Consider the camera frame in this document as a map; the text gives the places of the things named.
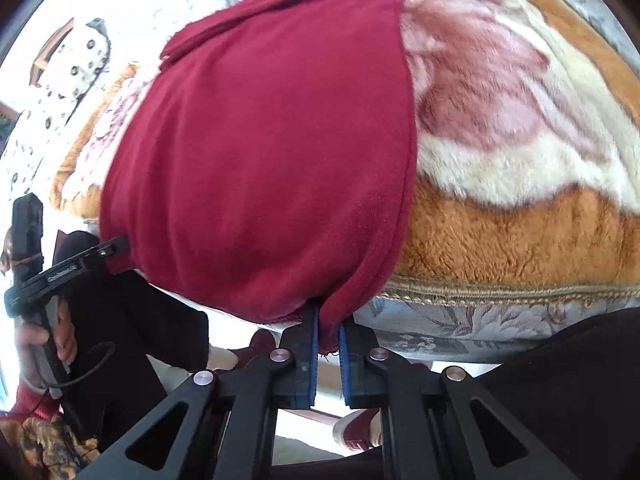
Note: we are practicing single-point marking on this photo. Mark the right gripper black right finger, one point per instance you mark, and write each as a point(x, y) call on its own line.
point(438, 425)

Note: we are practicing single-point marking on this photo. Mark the dark red fleece garment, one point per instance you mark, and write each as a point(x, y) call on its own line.
point(272, 161)

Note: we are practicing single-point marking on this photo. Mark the floral bed sheet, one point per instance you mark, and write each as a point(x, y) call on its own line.
point(475, 322)

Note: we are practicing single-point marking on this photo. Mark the orange plush flower blanket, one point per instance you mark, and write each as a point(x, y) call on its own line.
point(284, 150)

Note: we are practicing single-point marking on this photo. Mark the black trousers leg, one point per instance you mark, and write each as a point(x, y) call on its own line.
point(141, 321)

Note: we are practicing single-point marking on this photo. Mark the person's left hand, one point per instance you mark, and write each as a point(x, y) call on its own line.
point(30, 337)

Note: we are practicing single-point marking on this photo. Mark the dark red slipper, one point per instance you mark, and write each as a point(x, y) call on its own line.
point(360, 431)

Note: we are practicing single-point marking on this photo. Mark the red sleeve forearm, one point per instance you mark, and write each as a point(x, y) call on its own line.
point(32, 402)

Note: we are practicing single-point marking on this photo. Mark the cream patterned cloth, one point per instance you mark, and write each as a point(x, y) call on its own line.
point(72, 71)

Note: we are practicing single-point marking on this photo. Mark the wooden chair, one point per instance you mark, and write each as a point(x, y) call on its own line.
point(43, 57)

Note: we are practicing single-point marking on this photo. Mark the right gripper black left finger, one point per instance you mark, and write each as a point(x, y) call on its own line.
point(221, 426)

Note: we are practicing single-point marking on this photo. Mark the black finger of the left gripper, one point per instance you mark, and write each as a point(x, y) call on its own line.
point(95, 259)

